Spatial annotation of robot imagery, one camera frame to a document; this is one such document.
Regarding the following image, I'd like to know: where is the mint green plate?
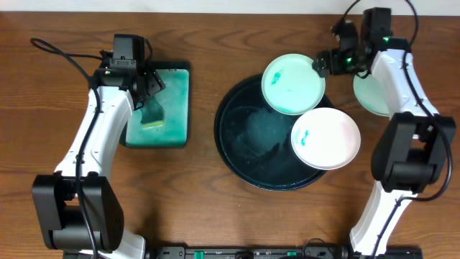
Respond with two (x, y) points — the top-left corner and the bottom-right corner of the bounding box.
(261, 53), (326, 116)
(353, 72), (389, 117)

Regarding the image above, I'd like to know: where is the green scrubbing sponge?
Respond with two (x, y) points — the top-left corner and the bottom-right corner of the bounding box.
(140, 96), (165, 129)

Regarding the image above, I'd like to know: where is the white plate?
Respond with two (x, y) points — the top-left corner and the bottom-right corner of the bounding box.
(290, 107), (361, 171)

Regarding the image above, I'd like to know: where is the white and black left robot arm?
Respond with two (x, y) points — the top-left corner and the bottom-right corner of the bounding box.
(32, 58), (165, 258)

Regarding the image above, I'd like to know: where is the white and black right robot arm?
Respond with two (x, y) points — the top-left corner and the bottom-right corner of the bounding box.
(313, 8), (456, 258)

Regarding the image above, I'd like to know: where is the black rectangular soapy water tray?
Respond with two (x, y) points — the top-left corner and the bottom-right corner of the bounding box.
(119, 60), (190, 149)

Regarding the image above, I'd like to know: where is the round black serving tray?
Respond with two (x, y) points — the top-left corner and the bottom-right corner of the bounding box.
(213, 74), (326, 191)

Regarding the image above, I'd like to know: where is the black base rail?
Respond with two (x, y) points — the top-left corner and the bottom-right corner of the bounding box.
(147, 245), (423, 259)

